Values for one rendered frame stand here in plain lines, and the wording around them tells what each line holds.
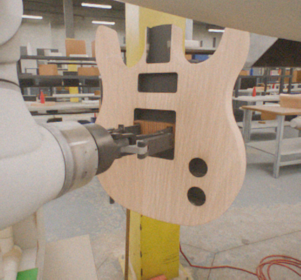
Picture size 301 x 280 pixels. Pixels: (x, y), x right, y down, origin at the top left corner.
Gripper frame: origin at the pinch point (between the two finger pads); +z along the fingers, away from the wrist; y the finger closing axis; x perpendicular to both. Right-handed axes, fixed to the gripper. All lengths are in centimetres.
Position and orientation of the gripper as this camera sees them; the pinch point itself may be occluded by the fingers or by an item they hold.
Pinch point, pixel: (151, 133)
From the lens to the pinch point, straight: 51.3
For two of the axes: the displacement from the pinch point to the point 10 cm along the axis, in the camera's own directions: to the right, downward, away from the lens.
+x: 0.2, -9.9, -1.4
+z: 5.1, -1.1, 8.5
